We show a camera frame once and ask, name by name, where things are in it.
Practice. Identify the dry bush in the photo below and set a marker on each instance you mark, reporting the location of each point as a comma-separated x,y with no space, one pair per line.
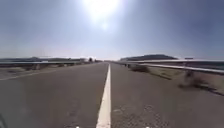
139,68
193,81

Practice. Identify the dark distant hill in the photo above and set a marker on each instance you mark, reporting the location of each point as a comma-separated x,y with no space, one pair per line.
150,57

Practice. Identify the grey asphalt road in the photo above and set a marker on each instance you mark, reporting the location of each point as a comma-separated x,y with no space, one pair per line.
66,96

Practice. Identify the white painted road line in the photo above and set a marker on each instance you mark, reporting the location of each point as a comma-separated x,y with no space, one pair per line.
105,103

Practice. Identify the metal guardrail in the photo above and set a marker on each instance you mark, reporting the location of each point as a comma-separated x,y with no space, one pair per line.
186,66
36,62

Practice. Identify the dry dirt verge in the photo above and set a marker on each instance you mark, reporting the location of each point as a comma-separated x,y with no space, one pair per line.
16,71
203,80

